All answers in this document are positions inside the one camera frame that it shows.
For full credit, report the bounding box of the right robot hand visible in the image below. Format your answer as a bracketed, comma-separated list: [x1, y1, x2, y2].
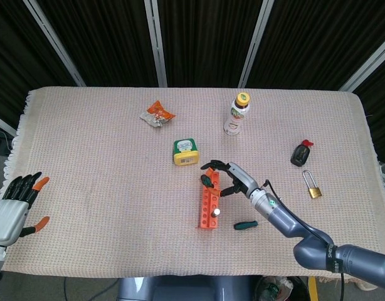
[201, 159, 262, 199]

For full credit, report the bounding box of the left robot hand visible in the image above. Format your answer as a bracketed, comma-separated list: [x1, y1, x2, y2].
[0, 171, 51, 247]

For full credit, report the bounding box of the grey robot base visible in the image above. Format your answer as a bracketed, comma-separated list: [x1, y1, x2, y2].
[117, 275, 262, 301]

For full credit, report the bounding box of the orange tool holder rack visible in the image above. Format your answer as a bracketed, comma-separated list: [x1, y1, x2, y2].
[198, 171, 221, 230]

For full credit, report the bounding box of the drink bottle yellow cap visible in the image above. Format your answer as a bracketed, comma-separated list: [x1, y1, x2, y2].
[223, 92, 252, 136]

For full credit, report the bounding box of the yellow box green lid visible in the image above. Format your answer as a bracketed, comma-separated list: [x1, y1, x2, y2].
[172, 138, 201, 166]

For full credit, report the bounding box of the brass padlock long shackle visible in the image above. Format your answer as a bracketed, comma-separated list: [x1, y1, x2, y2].
[302, 169, 324, 199]

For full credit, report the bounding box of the beige woven tablecloth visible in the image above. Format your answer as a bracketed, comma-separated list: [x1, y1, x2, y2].
[3, 86, 385, 280]

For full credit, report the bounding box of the crumpled orange snack wrapper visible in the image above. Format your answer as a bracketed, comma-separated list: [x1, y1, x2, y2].
[139, 100, 177, 129]

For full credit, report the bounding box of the trash bin with bag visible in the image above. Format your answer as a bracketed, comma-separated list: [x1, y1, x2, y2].
[255, 275, 309, 301]

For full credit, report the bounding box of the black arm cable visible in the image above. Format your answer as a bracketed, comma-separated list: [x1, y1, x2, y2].
[263, 179, 345, 301]

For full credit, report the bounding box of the teal black handle screwdriver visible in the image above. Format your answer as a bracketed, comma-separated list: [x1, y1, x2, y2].
[233, 220, 259, 231]

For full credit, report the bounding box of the grey partition frame post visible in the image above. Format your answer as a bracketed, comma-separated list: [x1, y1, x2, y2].
[23, 0, 87, 87]
[0, 112, 18, 137]
[238, 0, 275, 88]
[338, 39, 385, 92]
[144, 0, 167, 88]

